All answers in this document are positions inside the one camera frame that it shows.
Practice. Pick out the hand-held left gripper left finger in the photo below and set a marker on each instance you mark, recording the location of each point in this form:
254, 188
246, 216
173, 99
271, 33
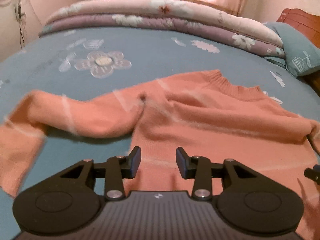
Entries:
135, 163

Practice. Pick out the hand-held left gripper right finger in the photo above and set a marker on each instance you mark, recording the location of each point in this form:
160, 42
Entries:
181, 164

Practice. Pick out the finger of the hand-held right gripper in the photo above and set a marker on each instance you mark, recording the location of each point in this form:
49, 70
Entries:
313, 173

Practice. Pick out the orange knit sweater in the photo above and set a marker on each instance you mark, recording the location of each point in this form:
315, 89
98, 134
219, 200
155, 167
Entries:
212, 130

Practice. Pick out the blue floral bed sheet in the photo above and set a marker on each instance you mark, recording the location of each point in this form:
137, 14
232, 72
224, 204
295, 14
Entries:
150, 55

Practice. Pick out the blue printed pillow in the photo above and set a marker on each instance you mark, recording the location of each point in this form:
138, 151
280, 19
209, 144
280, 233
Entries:
295, 47

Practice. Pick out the folded pink floral quilt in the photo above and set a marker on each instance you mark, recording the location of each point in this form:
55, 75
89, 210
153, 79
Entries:
150, 12

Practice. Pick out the wooden headboard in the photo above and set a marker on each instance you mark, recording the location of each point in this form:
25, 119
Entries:
305, 22

